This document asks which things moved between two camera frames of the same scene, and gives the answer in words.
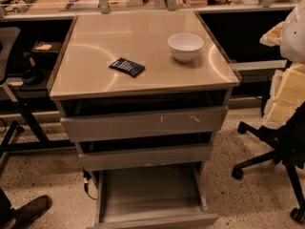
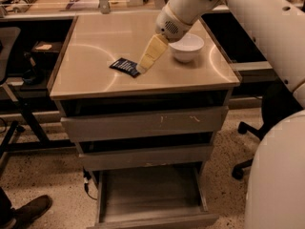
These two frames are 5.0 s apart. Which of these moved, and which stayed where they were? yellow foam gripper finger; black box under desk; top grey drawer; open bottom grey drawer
Moved: yellow foam gripper finger
Stayed: black box under desk; open bottom grey drawer; top grey drawer
